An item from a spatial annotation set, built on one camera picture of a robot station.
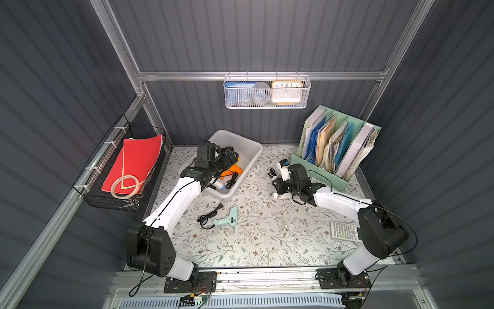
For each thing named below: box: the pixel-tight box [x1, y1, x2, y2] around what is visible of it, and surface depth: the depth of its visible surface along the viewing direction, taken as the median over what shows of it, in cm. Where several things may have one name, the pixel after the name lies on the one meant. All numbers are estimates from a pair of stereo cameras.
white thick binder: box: [335, 122, 376, 179], surface depth 93 cm
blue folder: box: [306, 117, 327, 165], surface depth 102 cm
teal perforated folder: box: [334, 121, 356, 169], surface depth 98 cm
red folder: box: [100, 134, 163, 194], surface depth 75 cm
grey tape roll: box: [250, 81, 271, 106], surface depth 90 cm
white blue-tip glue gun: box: [212, 178, 226, 190], surface depth 101 cm
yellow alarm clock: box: [271, 80, 303, 105], surface depth 90 cm
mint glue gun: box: [197, 202, 238, 230], surface depth 91 cm
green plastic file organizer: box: [290, 104, 382, 193], surface depth 98 cm
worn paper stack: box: [343, 127, 378, 181], surface depth 89 cm
